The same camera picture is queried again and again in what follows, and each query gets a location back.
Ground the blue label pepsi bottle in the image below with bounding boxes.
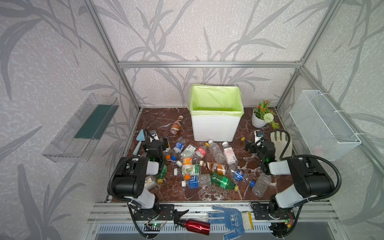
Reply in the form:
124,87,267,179
171,137,188,162

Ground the small green bottle yellow cap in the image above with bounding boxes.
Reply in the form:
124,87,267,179
157,165,167,184

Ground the square green label bottle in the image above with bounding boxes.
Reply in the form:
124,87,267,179
181,144,197,159

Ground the orange label clear bottle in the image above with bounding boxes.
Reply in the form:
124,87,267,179
182,157,194,180

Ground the clear bottle white cap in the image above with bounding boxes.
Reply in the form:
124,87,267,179
252,173,272,198
208,140,226,164

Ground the blue label water bottle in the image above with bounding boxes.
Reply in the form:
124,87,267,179
181,174,212,189

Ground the green plastic bottle yellow cap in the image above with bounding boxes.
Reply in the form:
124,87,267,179
211,173,239,191

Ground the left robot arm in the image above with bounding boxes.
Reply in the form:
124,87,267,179
107,129,168,215

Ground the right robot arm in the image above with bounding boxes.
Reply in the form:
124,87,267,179
242,137,342,215

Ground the white bin with green liner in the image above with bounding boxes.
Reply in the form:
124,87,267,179
188,85,244,142

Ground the light blue spatula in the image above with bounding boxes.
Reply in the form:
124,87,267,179
133,129,146,156

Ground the beige work glove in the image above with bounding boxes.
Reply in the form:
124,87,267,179
270,131,293,162

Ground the square red text label bottle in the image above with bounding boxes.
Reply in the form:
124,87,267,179
222,142,238,165

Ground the pepsi bottle blue cap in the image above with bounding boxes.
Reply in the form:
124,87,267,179
227,165,255,187

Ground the potted plant white pot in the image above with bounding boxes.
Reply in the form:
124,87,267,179
252,100,280,130

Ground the lime label white cap bottle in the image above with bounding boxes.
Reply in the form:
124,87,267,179
174,165,202,176

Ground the red label yellow cap bottle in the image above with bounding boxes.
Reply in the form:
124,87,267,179
195,143,209,159

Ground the brown label tea bottle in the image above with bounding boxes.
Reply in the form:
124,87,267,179
199,161,228,176

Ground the yellow sponge pad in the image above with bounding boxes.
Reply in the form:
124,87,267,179
242,212,254,231

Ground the blue dotted knit glove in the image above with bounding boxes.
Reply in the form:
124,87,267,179
207,205,245,240

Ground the green circuit board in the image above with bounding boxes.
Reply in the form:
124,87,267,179
145,222,167,232

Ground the red metal flask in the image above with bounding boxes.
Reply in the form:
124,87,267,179
173,210,211,236

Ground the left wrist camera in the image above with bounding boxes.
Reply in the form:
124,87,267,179
149,130,159,142

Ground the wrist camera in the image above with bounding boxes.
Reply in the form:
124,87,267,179
149,130,159,142
254,130,264,143

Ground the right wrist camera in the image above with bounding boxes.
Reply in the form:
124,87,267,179
254,130,264,143

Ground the white wire mesh basket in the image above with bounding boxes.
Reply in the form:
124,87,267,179
290,90,362,161

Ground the clear acrylic wall shelf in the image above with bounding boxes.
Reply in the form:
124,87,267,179
42,94,120,163

